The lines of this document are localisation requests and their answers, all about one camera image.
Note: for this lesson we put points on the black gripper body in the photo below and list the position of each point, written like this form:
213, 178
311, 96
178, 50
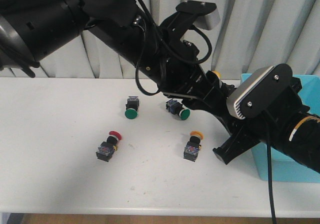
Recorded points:
175, 68
284, 125

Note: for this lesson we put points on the yellow push button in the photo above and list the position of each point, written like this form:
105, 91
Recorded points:
193, 146
215, 78

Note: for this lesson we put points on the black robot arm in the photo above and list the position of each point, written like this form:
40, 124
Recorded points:
314, 140
30, 30

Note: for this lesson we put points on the turquoise plastic box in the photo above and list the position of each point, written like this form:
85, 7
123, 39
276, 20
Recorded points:
284, 168

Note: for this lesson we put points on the right green push button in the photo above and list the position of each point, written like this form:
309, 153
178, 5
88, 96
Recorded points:
174, 107

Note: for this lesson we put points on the green push button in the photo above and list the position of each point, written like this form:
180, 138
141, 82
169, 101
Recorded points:
132, 107
174, 107

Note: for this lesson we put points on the left green push button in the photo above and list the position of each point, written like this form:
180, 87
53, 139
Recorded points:
132, 107

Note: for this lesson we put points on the grey pleated curtain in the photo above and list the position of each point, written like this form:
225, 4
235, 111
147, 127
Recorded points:
251, 34

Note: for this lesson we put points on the left red push button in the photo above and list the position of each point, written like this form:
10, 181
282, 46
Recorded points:
107, 148

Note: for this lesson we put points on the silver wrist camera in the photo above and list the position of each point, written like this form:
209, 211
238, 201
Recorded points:
206, 14
258, 91

